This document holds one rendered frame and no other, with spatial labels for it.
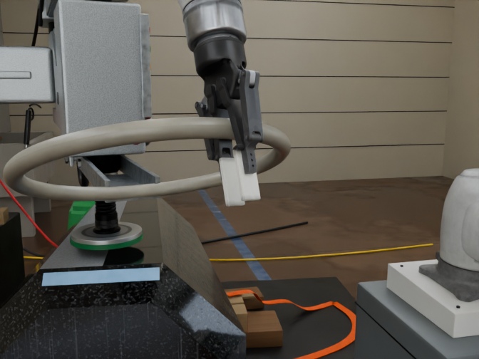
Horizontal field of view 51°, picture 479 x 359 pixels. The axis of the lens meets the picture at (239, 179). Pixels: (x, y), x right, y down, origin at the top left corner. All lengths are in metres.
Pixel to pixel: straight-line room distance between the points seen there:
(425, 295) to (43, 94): 1.57
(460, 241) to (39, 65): 1.62
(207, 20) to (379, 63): 6.92
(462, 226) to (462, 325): 0.21
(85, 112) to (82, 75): 0.10
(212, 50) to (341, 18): 6.71
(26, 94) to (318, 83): 5.52
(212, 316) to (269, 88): 5.69
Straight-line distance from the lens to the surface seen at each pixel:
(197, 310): 1.47
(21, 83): 2.14
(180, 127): 0.67
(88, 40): 1.44
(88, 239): 1.52
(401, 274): 1.31
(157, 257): 1.49
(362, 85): 7.49
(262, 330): 2.64
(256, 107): 0.68
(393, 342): 1.28
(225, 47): 0.72
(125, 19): 1.46
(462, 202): 1.20
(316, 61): 7.22
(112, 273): 1.45
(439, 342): 1.15
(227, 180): 0.70
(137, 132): 0.66
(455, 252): 1.24
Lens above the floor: 1.31
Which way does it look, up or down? 10 degrees down
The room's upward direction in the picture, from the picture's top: straight up
